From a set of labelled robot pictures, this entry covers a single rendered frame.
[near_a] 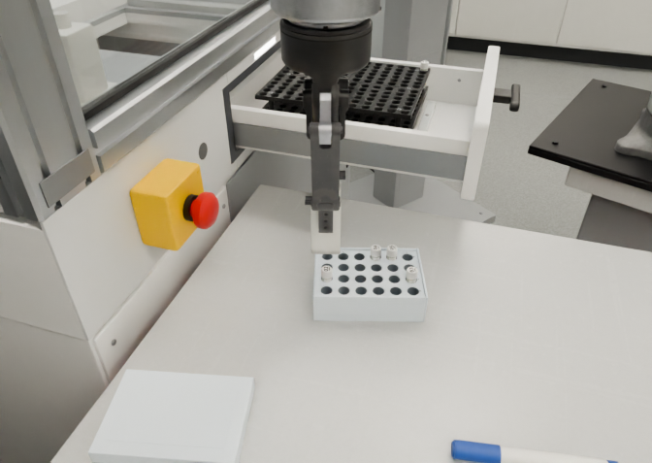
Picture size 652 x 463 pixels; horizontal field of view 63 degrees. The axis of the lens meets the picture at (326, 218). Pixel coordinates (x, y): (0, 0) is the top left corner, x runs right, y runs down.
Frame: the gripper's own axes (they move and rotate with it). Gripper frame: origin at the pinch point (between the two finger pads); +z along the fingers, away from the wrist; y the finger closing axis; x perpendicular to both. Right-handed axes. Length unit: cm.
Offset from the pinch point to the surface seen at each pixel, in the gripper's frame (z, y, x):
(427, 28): 18, 124, -30
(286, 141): 2.2, 20.7, 5.7
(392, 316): 11.1, -3.1, -7.4
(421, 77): -1.7, 34.3, -14.1
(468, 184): 3.6, 12.1, -17.6
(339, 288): 8.6, -1.4, -1.5
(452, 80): 0.4, 38.5, -19.9
